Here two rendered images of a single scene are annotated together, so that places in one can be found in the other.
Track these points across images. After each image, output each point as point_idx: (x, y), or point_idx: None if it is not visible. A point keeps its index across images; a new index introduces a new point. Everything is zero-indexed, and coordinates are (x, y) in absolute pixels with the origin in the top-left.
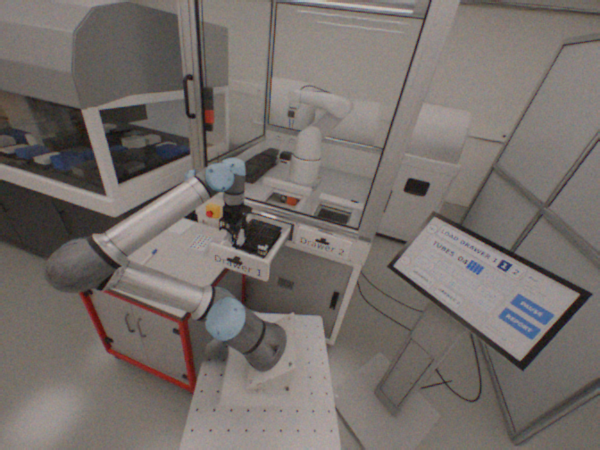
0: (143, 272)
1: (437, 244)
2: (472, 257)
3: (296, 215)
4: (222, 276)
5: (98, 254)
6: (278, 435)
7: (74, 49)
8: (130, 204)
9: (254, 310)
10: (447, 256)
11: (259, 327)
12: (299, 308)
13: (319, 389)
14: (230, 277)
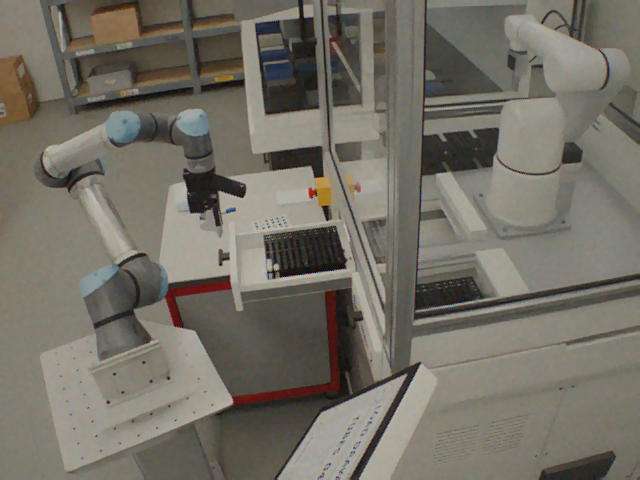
0: (93, 198)
1: (354, 421)
2: (328, 478)
3: (355, 249)
4: None
5: (40, 160)
6: (66, 413)
7: None
8: (278, 145)
9: None
10: (331, 451)
11: (106, 311)
12: None
13: (121, 434)
14: (283, 299)
